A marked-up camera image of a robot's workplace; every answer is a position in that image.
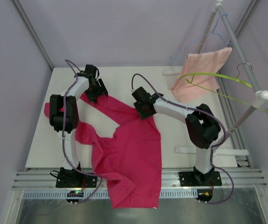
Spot white clothes rack frame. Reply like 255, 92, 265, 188
163, 0, 268, 156

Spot green plastic hanger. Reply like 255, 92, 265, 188
178, 72, 268, 114

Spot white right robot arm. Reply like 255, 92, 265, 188
132, 87, 222, 187

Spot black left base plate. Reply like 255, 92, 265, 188
50, 168, 97, 188

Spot blue wire hanger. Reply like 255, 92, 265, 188
170, 13, 234, 61

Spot aluminium front rail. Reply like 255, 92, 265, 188
12, 168, 266, 190

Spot right electronics board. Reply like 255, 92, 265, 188
196, 189, 213, 203

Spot left electronics board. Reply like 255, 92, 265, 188
66, 190, 84, 205

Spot pink trousers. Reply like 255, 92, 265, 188
42, 91, 162, 210

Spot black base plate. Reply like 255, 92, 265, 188
50, 168, 97, 188
178, 171, 222, 187

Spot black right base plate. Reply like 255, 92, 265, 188
178, 171, 222, 187

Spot slotted cable duct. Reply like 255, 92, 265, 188
22, 189, 198, 200

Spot electronics board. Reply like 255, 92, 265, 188
196, 189, 213, 203
66, 190, 84, 205

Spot light pink towel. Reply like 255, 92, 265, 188
172, 47, 232, 103

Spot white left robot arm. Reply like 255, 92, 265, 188
49, 60, 108, 187

